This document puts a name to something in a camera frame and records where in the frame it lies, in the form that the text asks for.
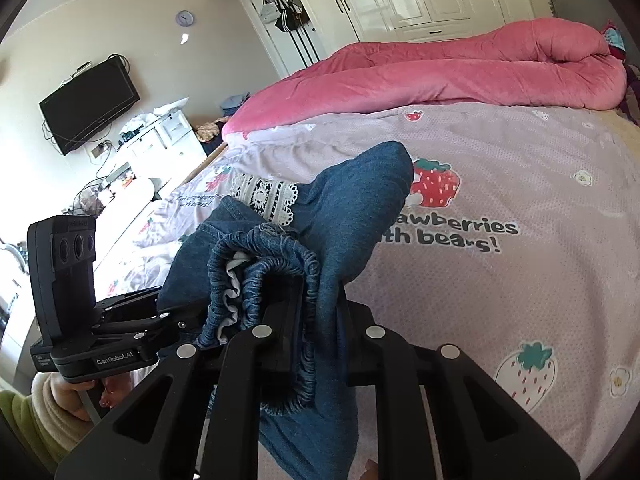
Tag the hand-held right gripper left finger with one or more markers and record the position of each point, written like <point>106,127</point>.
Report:
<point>285,330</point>

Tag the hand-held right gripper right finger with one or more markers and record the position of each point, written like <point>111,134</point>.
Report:
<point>360,355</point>

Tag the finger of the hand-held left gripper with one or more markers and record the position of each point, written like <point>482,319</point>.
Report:
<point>130,306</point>
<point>165,327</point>

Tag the denim pants with lace trim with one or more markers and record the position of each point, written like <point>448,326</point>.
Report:
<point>345,220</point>

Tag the person's left forearm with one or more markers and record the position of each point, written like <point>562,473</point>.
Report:
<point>40,420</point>

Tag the person's left hand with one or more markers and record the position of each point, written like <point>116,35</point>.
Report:
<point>72,400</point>

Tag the white drawer dresser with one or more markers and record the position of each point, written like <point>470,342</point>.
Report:
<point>160,145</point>

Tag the strawberry printed bed sheet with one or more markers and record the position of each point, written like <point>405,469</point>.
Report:
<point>525,285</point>

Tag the floral cloth pile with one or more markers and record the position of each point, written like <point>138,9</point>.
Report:
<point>210,129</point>

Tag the pink quilt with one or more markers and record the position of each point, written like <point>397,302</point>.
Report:
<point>425,75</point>

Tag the hanging bags on door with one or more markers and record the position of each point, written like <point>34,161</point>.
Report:
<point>285,10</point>

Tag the dark striped cloth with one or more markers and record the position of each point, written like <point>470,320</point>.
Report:
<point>631,95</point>

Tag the colourful clothes pile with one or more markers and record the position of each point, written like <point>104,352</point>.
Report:
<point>612,40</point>

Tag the grey pillow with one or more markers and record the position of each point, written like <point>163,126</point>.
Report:
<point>567,0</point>

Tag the wall socket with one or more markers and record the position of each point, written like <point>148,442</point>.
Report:
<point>99,150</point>

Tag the black wall television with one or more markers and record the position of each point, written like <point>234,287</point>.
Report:
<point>90,105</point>

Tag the white wall hook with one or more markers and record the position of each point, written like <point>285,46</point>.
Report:
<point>183,38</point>

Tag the purple wall clock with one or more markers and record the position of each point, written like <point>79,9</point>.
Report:
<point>185,18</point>

